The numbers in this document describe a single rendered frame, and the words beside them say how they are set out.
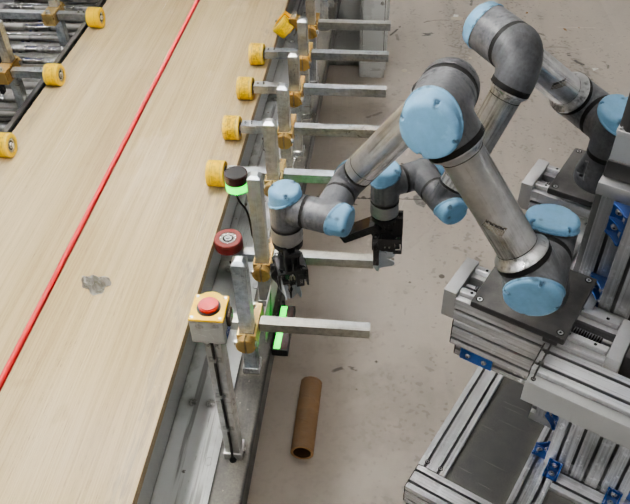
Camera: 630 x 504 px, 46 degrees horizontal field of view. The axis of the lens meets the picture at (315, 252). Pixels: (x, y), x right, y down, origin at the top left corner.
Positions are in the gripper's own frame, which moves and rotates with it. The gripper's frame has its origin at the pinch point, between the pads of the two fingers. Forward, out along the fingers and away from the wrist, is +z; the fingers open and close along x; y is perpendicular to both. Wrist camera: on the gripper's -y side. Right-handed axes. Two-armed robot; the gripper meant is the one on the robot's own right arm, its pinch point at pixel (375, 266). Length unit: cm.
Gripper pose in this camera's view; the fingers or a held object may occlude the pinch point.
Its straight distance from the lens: 210.1
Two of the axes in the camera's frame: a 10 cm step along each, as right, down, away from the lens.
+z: 0.4, 7.3, 6.8
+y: 9.9, 0.4, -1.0
